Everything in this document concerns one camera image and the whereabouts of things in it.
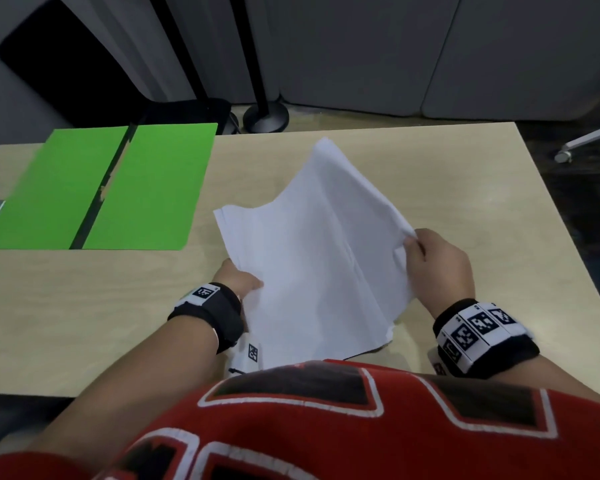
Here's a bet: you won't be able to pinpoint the black round stand base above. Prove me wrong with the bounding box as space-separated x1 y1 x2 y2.
242 101 290 134

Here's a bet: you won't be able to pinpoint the white paper sheets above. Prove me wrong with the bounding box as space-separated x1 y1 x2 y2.
213 137 418 370

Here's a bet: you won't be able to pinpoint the person's left forearm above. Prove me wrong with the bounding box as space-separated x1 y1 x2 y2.
27 315 223 458

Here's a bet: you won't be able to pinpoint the person's right forearm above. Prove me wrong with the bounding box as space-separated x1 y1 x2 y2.
490 354 600 408

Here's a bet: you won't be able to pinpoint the black square stand base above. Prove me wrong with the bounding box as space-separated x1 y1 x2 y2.
142 98 240 136

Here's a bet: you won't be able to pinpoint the white chair leg with caster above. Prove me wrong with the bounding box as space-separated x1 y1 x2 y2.
554 120 600 164

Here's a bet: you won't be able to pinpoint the person's right hand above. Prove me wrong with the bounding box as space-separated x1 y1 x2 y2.
403 228 476 320

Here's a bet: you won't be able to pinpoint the black wrist band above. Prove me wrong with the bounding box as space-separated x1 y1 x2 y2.
427 298 541 379
167 282 246 355

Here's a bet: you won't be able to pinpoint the black right wrist band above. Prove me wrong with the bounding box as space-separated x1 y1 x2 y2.
427 298 541 379

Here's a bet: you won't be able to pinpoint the person's left hand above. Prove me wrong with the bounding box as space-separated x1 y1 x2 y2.
212 258 265 303

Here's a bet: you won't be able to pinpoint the black left wrist band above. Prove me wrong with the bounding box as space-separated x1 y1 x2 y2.
167 282 246 355

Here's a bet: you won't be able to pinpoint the grey sofa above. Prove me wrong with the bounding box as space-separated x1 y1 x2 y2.
242 0 600 121

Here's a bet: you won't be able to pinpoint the red jersey shirt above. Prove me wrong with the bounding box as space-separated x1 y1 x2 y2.
0 359 600 480

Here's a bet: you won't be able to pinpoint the green open folder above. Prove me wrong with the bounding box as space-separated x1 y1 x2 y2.
0 123 219 251

